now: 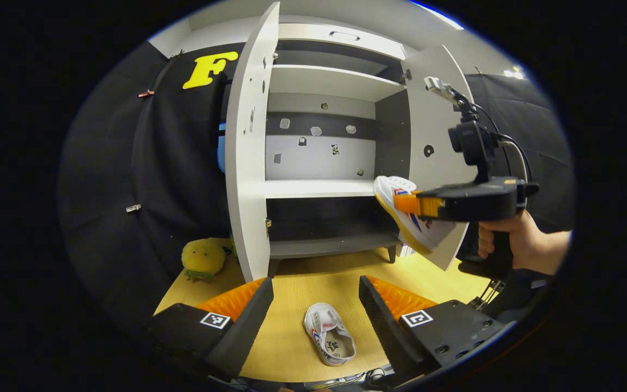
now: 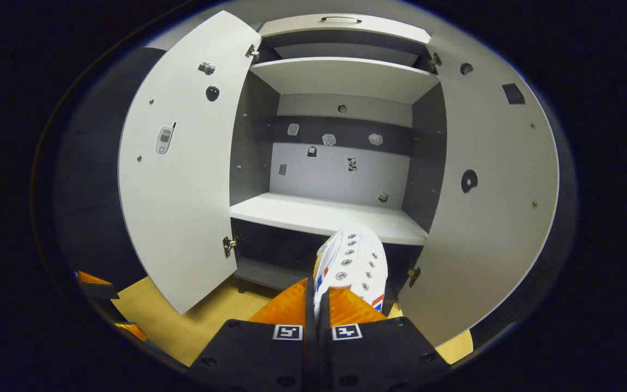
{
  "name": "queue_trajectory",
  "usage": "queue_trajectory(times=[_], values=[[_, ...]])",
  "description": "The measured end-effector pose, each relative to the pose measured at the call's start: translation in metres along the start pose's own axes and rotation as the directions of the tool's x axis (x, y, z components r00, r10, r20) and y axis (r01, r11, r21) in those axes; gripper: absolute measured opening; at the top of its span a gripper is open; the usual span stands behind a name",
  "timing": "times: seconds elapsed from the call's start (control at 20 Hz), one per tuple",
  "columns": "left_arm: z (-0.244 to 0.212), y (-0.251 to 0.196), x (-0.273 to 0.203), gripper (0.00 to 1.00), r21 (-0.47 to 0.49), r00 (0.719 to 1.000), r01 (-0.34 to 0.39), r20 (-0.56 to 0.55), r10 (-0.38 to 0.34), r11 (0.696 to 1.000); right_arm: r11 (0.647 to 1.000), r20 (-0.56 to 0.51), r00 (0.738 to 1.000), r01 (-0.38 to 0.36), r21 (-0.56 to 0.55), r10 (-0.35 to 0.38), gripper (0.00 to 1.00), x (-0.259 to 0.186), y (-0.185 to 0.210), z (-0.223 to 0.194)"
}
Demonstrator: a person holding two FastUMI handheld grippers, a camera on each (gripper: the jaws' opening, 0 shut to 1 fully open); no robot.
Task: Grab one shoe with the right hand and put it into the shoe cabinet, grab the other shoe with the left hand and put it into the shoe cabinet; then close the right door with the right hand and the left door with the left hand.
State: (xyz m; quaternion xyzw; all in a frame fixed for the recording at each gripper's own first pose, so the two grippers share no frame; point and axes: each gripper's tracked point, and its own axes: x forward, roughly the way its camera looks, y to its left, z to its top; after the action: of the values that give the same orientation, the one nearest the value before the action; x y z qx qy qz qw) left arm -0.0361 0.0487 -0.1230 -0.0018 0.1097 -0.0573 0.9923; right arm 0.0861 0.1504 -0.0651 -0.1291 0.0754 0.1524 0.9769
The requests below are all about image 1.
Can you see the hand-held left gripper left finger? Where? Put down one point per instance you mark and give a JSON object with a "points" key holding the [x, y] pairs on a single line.
{"points": [[243, 332]]}

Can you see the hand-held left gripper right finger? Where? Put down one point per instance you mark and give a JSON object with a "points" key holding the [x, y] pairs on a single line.
{"points": [[384, 332]]}

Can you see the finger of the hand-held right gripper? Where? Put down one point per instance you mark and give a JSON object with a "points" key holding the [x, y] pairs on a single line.
{"points": [[419, 205]]}

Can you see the white canvas shoe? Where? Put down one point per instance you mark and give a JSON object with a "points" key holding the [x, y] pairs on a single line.
{"points": [[324, 326], [419, 233]]}

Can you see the white cabinet door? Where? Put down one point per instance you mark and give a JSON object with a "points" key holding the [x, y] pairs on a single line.
{"points": [[433, 109], [248, 163]]}

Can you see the white shoe cabinet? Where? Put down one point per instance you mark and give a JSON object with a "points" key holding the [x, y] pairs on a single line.
{"points": [[319, 188]]}

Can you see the white cabinet drawer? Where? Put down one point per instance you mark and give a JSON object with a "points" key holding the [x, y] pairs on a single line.
{"points": [[308, 34]]}

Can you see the yellow plush toy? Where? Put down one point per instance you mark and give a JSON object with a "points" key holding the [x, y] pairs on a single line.
{"points": [[203, 258]]}

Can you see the ceiling light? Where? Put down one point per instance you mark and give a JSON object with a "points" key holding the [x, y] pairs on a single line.
{"points": [[514, 71]]}

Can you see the silver clip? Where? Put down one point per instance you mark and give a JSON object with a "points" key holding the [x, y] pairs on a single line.
{"points": [[133, 208]]}

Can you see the red clip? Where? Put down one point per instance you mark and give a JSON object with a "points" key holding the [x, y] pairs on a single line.
{"points": [[146, 93]]}

